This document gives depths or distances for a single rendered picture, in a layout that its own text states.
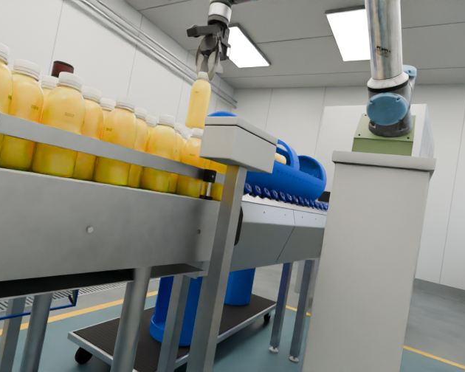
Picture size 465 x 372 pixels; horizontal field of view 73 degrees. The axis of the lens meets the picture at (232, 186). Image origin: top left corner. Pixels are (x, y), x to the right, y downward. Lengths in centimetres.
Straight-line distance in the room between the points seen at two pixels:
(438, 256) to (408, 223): 493
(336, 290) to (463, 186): 508
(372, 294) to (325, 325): 20
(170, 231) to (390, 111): 75
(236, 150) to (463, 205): 556
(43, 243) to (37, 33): 400
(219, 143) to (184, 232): 23
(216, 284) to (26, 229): 44
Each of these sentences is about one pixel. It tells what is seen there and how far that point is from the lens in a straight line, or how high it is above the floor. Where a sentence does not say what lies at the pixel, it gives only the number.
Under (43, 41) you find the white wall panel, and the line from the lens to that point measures 451.
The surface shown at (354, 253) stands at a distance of 118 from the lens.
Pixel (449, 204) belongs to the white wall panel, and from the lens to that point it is 610.
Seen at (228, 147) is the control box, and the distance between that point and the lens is 72.
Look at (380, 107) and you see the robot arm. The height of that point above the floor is 127.
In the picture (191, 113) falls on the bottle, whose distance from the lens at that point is 105.
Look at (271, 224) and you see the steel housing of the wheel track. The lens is 135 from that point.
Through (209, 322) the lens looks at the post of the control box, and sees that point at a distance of 85.
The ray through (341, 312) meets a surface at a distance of 122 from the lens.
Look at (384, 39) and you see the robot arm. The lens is 106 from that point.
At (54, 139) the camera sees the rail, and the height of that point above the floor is 96.
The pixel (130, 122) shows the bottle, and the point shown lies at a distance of 70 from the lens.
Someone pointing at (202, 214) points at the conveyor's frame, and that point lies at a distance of 83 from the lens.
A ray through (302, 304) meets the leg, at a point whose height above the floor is 35.
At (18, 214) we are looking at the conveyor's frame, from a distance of 58.
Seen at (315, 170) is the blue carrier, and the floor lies 116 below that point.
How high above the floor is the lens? 92
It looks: 2 degrees up
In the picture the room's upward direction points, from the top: 10 degrees clockwise
